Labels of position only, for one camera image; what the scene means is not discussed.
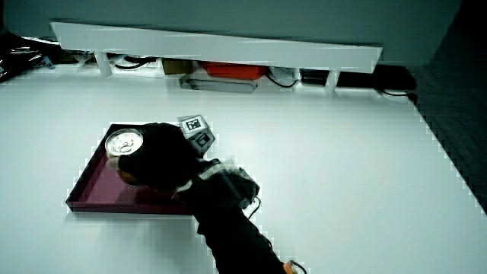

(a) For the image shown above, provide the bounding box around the brown cardboard box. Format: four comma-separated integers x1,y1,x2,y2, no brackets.
162,58,195,76

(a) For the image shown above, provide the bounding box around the red bull can silver top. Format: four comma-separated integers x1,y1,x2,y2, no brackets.
104,128,145,186

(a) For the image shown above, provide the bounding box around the small black box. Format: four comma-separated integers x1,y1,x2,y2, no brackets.
299,68,330,87

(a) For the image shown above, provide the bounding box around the person's right hand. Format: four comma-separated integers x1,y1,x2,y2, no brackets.
116,114,262,211

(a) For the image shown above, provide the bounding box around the person's right forearm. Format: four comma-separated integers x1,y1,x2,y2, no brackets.
192,203,287,274

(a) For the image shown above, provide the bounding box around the dark red square plate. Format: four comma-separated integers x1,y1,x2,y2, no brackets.
65,122,196,215

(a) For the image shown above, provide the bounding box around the orange box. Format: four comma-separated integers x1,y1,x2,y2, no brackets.
200,61,268,81

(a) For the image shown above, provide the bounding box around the thin black glove cable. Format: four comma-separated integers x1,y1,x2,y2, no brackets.
246,195,264,221

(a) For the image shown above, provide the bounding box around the white shelf board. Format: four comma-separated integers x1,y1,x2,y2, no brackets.
49,21,384,95

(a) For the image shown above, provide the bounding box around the grey flat device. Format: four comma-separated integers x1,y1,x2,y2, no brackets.
179,75,259,95

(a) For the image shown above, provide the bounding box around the black plastic bag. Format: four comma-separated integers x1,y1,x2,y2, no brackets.
0,30,59,84

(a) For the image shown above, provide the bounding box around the long black box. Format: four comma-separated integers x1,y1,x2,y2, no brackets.
336,64,418,92

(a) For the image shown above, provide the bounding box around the white bag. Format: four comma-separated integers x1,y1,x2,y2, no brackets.
268,66,301,88

